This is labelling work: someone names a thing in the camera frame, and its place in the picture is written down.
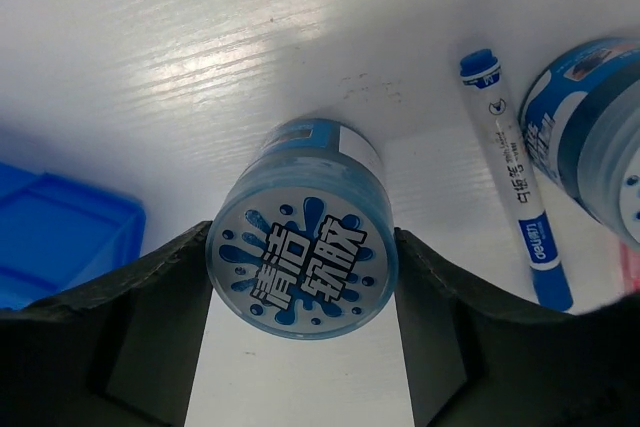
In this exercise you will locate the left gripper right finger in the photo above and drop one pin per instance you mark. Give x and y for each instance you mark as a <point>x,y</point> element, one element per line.
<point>476,355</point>

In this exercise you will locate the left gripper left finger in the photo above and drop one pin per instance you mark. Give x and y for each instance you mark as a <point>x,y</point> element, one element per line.
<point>121,350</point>

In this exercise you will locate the blue cleaning gel jar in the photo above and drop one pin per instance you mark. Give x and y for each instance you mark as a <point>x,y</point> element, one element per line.
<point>303,246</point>

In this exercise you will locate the blue white whiteboard marker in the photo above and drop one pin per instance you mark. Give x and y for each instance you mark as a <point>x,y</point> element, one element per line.
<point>487,102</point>

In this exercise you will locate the blue plastic divided tray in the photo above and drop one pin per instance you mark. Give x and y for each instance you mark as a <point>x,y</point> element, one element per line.
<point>58,233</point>

